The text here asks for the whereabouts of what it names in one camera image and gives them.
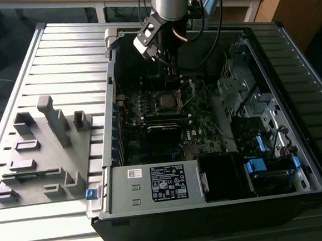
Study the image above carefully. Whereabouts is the metal socket cover frame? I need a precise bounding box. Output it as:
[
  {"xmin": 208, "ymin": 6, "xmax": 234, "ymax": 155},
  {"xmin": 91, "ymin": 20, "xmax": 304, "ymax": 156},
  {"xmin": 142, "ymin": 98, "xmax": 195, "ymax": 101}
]
[{"xmin": 175, "ymin": 78, "xmax": 196, "ymax": 99}]

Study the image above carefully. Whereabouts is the silver CPU plate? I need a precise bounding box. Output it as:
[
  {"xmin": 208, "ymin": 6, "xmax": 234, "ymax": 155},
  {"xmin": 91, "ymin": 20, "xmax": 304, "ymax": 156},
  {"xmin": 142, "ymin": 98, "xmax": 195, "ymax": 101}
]
[{"xmin": 158, "ymin": 94, "xmax": 175, "ymax": 108}]

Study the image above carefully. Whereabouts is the CPU socket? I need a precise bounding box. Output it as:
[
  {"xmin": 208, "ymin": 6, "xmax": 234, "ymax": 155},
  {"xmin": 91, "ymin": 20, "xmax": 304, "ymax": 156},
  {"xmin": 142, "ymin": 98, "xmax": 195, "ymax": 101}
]
[{"xmin": 153, "ymin": 89, "xmax": 184, "ymax": 116}]

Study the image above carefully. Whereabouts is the black RAM slot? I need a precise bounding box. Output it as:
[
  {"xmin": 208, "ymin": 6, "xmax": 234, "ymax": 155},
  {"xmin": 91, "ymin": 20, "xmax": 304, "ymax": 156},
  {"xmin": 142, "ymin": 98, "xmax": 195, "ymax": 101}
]
[
  {"xmin": 146, "ymin": 119, "xmax": 192, "ymax": 128},
  {"xmin": 145, "ymin": 113, "xmax": 191, "ymax": 122},
  {"xmin": 145, "ymin": 116, "xmax": 192, "ymax": 125},
  {"xmin": 145, "ymin": 110, "xmax": 191, "ymax": 119}
]

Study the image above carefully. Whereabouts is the silver metal drive cage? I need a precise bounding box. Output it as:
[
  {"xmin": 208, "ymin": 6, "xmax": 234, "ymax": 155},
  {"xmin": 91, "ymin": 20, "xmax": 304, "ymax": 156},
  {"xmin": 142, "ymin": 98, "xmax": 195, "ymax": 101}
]
[{"xmin": 212, "ymin": 30, "xmax": 284, "ymax": 127}]

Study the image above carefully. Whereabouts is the green motherboard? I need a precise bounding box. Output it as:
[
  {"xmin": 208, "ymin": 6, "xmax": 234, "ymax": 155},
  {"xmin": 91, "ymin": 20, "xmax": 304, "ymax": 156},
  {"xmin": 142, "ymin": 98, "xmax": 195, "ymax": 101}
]
[{"xmin": 112, "ymin": 74, "xmax": 239, "ymax": 167}]

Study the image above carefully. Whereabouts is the black graphics card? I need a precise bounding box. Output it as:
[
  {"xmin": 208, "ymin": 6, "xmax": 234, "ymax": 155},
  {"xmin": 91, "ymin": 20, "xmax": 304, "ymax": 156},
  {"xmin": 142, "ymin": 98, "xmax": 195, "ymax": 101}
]
[{"xmin": 146, "ymin": 123, "xmax": 185, "ymax": 153}]

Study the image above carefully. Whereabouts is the brown chipset heatsink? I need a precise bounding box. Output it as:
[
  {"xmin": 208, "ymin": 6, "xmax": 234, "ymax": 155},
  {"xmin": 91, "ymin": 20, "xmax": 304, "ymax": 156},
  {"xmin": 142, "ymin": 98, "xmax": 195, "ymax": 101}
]
[{"xmin": 184, "ymin": 144, "xmax": 201, "ymax": 158}]

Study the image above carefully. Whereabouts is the blue plastic clip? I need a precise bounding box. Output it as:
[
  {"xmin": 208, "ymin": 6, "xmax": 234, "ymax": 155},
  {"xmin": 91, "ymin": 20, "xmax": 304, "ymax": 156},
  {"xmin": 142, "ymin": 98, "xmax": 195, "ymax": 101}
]
[{"xmin": 253, "ymin": 135, "xmax": 266, "ymax": 153}]

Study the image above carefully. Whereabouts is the black plastic shroud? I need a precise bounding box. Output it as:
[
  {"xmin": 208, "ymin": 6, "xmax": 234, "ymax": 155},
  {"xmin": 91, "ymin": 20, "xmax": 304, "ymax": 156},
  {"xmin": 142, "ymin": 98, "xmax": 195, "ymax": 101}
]
[{"xmin": 196, "ymin": 151, "xmax": 249, "ymax": 204}]

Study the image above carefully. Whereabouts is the wooden cabinet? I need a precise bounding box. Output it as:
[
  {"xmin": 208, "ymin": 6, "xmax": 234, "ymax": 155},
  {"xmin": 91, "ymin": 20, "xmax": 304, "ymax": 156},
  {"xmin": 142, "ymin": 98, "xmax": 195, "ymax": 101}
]
[{"xmin": 253, "ymin": 0, "xmax": 322, "ymax": 55}]

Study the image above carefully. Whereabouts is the hard disk in blue carrier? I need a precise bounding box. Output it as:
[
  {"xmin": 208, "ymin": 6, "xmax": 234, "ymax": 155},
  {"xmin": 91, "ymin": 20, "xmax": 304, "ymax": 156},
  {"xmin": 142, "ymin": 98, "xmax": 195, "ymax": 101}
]
[{"xmin": 243, "ymin": 155, "xmax": 295, "ymax": 198}]

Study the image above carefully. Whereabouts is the grey power supply unit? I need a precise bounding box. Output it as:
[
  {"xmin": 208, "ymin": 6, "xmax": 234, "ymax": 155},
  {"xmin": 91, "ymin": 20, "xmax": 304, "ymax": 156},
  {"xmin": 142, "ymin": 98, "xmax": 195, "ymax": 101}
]
[{"xmin": 105, "ymin": 158, "xmax": 212, "ymax": 214}]

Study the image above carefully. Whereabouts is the grey parts rack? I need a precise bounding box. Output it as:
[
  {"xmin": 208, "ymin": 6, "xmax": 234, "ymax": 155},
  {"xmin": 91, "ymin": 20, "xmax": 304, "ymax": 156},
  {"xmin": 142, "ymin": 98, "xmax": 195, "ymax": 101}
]
[{"xmin": 0, "ymin": 91, "xmax": 100, "ymax": 210}]

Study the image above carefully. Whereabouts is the blue case latch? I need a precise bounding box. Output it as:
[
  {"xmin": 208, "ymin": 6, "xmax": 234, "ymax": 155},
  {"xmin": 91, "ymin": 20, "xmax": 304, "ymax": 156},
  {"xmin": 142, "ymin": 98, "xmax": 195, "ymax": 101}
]
[{"xmin": 85, "ymin": 188, "xmax": 98, "ymax": 201}]

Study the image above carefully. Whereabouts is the blue plastic tab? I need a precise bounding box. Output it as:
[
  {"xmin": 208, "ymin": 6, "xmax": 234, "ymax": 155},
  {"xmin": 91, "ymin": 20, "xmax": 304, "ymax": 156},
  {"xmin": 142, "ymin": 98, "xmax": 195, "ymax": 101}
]
[{"xmin": 291, "ymin": 155, "xmax": 303, "ymax": 176}]

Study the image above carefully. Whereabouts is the black open PC case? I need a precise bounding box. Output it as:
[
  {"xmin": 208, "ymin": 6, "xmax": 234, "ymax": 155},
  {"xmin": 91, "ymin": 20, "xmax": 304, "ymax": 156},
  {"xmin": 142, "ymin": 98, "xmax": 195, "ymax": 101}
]
[{"xmin": 71, "ymin": 9, "xmax": 322, "ymax": 241}]

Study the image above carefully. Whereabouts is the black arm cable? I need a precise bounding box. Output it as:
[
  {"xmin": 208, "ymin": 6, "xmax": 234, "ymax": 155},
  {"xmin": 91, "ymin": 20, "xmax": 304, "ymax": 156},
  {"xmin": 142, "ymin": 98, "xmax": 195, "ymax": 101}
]
[
  {"xmin": 172, "ymin": 0, "xmax": 229, "ymax": 71},
  {"xmin": 169, "ymin": 0, "xmax": 206, "ymax": 45}
]

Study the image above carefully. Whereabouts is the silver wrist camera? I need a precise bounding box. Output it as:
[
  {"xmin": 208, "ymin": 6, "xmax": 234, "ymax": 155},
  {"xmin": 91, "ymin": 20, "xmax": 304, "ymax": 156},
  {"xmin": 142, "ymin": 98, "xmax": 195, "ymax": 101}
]
[{"xmin": 131, "ymin": 13, "xmax": 171, "ymax": 64}]

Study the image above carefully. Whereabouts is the grey case handle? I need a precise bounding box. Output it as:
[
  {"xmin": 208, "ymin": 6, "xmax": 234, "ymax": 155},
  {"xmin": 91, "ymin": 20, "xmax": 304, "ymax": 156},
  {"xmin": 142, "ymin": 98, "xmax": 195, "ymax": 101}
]
[{"xmin": 102, "ymin": 27, "xmax": 126, "ymax": 59}]

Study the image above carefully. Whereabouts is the thick black case cable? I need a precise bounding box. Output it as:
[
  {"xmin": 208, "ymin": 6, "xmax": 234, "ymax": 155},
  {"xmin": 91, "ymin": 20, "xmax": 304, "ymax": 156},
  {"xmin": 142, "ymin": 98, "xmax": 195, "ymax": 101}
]
[{"xmin": 232, "ymin": 82, "xmax": 261, "ymax": 118}]

